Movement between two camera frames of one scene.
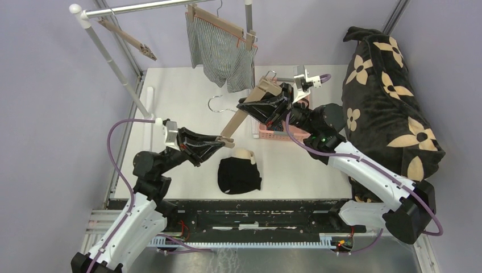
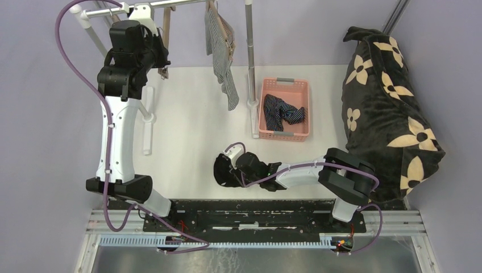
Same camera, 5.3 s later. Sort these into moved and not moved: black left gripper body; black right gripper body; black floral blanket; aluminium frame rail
Moved: black left gripper body; black right gripper body
Not moved: black floral blanket; aluminium frame rail
